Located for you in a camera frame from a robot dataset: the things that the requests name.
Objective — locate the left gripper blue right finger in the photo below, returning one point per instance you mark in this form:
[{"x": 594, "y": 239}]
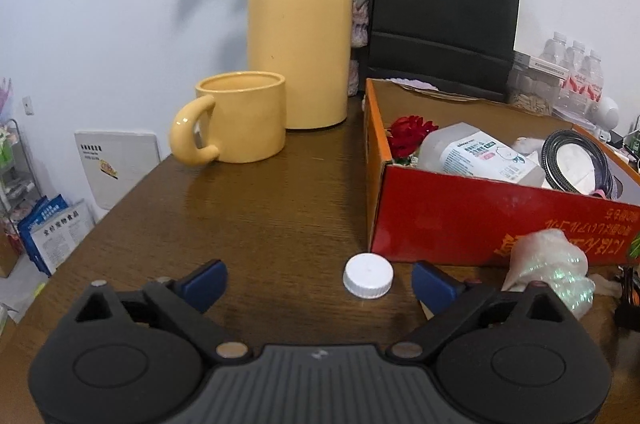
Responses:
[{"x": 455, "y": 305}]

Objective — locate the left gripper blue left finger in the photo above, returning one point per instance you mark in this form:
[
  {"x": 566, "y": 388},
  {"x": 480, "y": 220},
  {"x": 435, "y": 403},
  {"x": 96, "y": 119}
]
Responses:
[{"x": 175, "y": 310}]

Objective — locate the white ribbed bottle cap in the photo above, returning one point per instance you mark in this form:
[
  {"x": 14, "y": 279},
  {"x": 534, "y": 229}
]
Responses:
[{"x": 368, "y": 276}]

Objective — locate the iridescent plastic bag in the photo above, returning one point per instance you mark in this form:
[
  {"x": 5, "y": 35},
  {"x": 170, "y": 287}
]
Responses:
[{"x": 547, "y": 256}]

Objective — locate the red fabric rose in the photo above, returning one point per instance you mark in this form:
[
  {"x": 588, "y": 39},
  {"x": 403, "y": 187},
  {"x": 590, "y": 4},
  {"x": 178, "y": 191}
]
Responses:
[{"x": 406, "y": 135}]

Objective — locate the red cardboard box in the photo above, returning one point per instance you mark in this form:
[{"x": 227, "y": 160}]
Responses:
[{"x": 451, "y": 220}]

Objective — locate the yellow ceramic mug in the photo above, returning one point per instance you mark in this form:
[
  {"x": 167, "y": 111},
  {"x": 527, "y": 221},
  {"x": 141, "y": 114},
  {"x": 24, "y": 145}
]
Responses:
[{"x": 236, "y": 118}]

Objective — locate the clear seed container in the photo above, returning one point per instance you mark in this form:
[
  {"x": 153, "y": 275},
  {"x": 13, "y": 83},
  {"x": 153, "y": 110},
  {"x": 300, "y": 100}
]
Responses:
[{"x": 534, "y": 84}]

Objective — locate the water bottle middle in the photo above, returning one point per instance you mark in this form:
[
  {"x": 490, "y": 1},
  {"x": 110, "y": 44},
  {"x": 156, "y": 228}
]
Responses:
[{"x": 575, "y": 81}]

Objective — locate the water bottle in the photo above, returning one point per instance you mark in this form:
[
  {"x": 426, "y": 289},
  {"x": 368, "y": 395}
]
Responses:
[
  {"x": 555, "y": 50},
  {"x": 591, "y": 70},
  {"x": 575, "y": 81}
]

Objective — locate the water bottle left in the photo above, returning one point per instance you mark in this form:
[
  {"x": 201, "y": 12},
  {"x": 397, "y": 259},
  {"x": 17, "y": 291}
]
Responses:
[{"x": 555, "y": 50}]

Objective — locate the water bottle right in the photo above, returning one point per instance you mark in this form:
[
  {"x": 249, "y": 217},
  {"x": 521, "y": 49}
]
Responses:
[{"x": 591, "y": 70}]

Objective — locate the black paper bag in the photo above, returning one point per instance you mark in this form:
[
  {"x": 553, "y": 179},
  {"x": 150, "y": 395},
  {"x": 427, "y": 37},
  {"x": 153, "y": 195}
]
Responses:
[{"x": 458, "y": 46}]

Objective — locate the pink glitter vase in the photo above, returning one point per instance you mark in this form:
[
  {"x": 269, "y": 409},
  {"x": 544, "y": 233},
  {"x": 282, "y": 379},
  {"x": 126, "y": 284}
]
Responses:
[{"x": 360, "y": 21}]

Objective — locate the yellow thermos jug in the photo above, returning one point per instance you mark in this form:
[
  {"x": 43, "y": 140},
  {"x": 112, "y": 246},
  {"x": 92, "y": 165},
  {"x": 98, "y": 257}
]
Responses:
[{"x": 308, "y": 42}]

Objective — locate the white wall heater panel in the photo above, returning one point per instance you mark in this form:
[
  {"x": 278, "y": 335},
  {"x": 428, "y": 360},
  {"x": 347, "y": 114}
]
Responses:
[{"x": 115, "y": 162}]

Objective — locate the wire shelf rack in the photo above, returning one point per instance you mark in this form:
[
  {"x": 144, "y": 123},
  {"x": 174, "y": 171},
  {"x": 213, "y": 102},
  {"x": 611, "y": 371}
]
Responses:
[{"x": 20, "y": 189}]

